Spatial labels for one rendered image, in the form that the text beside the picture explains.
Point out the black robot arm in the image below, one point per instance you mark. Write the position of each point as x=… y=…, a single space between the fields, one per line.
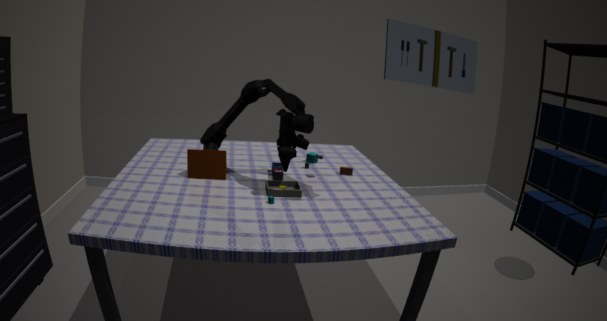
x=251 y=92

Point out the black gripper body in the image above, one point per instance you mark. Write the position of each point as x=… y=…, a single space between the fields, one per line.
x=285 y=143

